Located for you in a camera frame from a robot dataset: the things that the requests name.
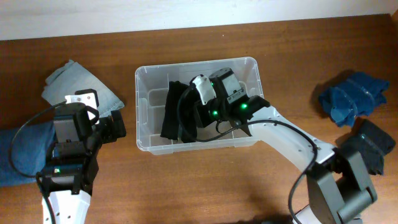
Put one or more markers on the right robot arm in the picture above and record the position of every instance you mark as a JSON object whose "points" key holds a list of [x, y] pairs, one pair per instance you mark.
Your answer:
{"points": [[333, 186]]}

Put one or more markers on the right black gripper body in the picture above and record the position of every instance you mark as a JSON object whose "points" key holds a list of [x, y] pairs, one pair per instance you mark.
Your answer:
{"points": [[217, 109]]}

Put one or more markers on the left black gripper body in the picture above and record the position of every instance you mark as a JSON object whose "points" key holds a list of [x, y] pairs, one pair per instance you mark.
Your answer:
{"points": [[107, 129]]}

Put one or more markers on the clear plastic storage bin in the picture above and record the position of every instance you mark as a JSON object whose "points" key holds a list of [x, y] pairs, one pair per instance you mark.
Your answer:
{"points": [[152, 85]]}

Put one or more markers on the dark grey cloth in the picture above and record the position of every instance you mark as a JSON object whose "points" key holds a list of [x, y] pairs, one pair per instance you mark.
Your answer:
{"points": [[371, 141]]}

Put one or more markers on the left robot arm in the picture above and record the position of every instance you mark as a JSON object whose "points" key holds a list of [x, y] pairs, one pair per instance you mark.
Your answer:
{"points": [[66, 180]]}

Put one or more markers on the blue cloth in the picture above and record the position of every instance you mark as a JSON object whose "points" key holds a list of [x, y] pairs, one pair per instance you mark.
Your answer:
{"points": [[357, 95]]}

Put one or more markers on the light grey folded jeans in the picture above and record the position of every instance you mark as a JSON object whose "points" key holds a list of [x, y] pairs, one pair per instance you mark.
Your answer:
{"points": [[73, 77]]}

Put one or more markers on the blue folded jeans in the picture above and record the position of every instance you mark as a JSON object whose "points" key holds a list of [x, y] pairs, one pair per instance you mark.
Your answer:
{"points": [[28, 152]]}

